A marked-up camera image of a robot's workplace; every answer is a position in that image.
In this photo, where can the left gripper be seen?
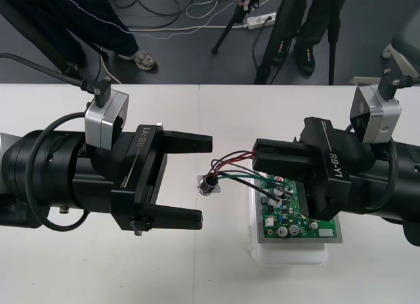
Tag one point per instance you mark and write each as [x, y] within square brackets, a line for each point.
[131, 172]

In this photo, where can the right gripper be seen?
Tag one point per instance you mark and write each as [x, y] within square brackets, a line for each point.
[334, 172]

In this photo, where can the person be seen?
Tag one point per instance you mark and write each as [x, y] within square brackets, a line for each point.
[305, 31]
[98, 25]

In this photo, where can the white power strip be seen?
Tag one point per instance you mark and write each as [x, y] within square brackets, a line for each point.
[260, 20]

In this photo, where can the small black tripod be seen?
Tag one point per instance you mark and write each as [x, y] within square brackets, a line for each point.
[229, 25]

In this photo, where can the grey machine base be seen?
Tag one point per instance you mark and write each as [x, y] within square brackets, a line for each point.
[405, 51]

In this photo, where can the black tripod leg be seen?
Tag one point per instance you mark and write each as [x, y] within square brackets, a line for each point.
[33, 34]

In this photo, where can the green circuit board grey frame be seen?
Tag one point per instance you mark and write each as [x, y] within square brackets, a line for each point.
[288, 228]

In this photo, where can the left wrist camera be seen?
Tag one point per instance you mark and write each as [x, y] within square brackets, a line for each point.
[98, 126]

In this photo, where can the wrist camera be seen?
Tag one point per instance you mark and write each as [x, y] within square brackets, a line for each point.
[377, 120]
[98, 126]

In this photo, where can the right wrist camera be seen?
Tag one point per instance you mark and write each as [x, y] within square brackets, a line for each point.
[377, 120]

